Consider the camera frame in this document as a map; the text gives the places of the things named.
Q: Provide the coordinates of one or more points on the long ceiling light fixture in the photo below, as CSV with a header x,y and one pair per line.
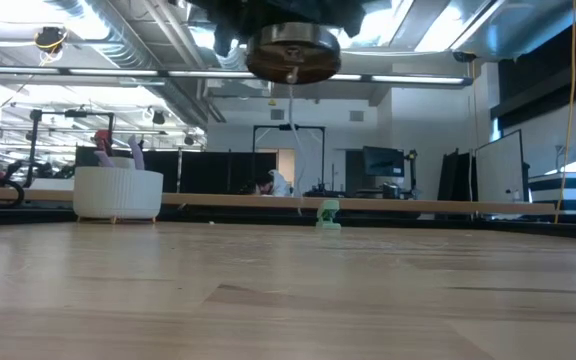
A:
x,y
118,72

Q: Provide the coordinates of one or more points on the light wood neighbouring desk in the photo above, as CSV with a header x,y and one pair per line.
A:
x,y
418,206

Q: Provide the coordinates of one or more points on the black and white shelf unit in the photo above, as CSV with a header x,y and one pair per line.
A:
x,y
568,192

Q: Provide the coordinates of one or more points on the silver ventilation duct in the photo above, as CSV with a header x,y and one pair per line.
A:
x,y
133,55

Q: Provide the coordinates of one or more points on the black computer monitor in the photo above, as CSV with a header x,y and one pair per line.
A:
x,y
383,161

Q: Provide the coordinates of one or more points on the black aluminium table frame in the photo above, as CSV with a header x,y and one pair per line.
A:
x,y
468,222

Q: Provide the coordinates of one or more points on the mint green stapler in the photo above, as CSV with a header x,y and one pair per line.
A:
x,y
328,212

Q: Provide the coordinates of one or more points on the tall pale purple utensil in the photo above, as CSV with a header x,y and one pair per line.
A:
x,y
137,152

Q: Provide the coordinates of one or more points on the black partition screen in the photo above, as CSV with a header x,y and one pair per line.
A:
x,y
208,172

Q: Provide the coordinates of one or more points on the black folded panels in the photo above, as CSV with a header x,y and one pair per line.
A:
x,y
455,175

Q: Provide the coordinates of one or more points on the short pale purple utensil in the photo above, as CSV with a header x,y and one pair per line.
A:
x,y
103,160

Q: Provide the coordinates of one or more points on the person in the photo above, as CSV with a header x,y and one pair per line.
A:
x,y
275,185

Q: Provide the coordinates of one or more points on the white ribbed round container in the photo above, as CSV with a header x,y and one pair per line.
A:
x,y
118,195

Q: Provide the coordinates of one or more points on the black hanging spotlight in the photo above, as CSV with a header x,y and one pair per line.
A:
x,y
158,117
188,140

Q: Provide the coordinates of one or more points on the white board with black frame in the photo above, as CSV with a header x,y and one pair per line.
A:
x,y
498,167

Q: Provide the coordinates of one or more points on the brass lamp socket base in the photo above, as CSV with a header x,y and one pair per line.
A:
x,y
293,55

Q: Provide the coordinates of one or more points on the black background gantry frame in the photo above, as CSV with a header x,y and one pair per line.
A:
x,y
75,113

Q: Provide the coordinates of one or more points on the red background object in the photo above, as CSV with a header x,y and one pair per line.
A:
x,y
102,137

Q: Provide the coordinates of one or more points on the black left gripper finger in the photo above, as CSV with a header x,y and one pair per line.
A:
x,y
308,11

